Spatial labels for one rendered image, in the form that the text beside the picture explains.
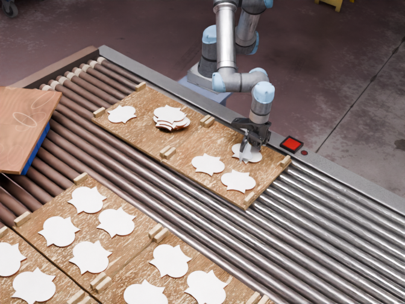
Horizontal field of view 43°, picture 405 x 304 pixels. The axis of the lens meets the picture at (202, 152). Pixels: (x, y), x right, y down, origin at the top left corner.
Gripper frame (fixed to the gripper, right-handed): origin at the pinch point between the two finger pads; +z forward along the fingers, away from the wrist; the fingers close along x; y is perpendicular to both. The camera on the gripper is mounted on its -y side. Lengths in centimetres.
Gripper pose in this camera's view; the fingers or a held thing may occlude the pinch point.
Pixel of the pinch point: (246, 152)
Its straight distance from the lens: 213.5
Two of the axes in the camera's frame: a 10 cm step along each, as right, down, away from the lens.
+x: 6.1, -5.1, 6.0
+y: 7.9, 4.7, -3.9
